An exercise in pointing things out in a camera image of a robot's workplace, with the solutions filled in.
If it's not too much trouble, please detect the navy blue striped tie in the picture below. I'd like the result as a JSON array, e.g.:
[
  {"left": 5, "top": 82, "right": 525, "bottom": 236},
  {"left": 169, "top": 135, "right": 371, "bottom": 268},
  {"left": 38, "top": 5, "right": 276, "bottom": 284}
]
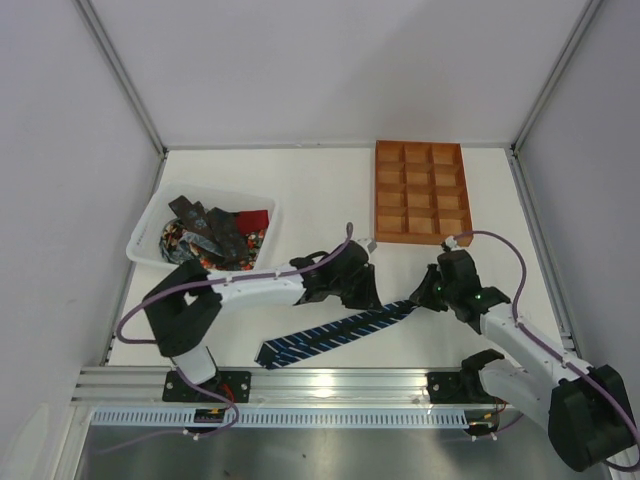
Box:
[{"left": 255, "top": 300, "right": 418, "bottom": 370}]

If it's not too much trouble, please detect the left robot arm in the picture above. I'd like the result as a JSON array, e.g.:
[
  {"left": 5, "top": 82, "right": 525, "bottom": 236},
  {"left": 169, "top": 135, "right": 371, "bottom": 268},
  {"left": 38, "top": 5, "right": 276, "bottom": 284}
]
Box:
[{"left": 143, "top": 238, "right": 382, "bottom": 385}]

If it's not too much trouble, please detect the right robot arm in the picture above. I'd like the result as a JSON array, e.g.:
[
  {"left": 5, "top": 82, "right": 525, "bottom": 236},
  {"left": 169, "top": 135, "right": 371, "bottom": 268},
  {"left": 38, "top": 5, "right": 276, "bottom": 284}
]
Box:
[{"left": 410, "top": 250, "right": 639, "bottom": 472}]

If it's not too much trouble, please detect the orange compartment tray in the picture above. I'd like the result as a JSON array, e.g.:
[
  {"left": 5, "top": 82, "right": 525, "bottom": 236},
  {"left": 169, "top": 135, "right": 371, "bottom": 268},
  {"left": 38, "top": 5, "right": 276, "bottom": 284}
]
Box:
[{"left": 374, "top": 140, "right": 473, "bottom": 245}]

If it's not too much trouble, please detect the red tie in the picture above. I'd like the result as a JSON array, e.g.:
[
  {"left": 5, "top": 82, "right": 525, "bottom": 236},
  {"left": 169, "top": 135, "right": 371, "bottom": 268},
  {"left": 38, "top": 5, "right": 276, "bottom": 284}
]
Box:
[{"left": 234, "top": 210, "right": 270, "bottom": 235}]

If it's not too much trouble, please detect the brown patterned tie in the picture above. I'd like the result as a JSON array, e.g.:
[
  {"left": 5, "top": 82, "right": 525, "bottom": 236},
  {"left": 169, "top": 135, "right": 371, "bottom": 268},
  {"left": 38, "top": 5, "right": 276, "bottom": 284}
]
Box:
[{"left": 168, "top": 195, "right": 248, "bottom": 261}]

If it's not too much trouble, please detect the floral multicolour tie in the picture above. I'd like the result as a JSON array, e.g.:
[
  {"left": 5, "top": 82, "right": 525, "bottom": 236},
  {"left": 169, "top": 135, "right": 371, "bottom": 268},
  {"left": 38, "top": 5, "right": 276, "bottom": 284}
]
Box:
[{"left": 159, "top": 219, "right": 267, "bottom": 271}]

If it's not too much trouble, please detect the white plastic bin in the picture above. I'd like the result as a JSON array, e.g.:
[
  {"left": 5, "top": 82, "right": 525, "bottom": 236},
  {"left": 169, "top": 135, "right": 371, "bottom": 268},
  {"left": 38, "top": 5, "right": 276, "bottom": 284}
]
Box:
[{"left": 126, "top": 181, "right": 281, "bottom": 271}]

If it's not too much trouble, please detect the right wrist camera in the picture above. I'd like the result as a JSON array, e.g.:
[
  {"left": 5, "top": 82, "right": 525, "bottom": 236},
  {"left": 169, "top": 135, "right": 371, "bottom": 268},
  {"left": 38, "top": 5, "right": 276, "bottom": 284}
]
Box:
[{"left": 440, "top": 236, "right": 460, "bottom": 252}]

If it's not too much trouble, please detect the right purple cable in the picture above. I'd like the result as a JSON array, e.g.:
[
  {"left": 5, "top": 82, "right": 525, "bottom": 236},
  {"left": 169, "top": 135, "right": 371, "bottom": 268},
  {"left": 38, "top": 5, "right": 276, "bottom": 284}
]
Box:
[{"left": 452, "top": 229, "right": 640, "bottom": 471}]

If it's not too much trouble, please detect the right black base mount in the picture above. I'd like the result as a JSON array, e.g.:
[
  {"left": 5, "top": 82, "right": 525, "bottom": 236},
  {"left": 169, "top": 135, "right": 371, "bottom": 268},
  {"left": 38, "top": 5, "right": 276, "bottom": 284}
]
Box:
[{"left": 426, "top": 370, "right": 473, "bottom": 404}]

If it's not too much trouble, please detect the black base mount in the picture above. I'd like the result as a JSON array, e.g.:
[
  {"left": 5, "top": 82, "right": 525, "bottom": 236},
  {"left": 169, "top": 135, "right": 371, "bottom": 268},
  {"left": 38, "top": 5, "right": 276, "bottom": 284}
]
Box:
[
  {"left": 162, "top": 370, "right": 252, "bottom": 403},
  {"left": 426, "top": 370, "right": 473, "bottom": 404}
]

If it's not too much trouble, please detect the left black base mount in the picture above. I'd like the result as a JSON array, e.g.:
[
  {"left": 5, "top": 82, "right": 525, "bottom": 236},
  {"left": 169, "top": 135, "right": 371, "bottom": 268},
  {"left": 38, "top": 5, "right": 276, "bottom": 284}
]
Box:
[{"left": 162, "top": 370, "right": 252, "bottom": 403}]

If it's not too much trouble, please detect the white slotted cable duct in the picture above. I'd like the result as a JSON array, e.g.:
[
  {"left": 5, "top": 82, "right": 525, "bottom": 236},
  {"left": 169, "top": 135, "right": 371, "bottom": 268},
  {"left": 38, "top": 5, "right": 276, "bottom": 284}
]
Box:
[{"left": 91, "top": 407, "right": 469, "bottom": 429}]

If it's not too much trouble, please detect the aluminium front rail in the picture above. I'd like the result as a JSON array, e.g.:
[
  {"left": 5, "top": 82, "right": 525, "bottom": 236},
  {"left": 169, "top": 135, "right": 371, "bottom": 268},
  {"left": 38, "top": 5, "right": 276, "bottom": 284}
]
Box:
[{"left": 72, "top": 367, "right": 458, "bottom": 407}]

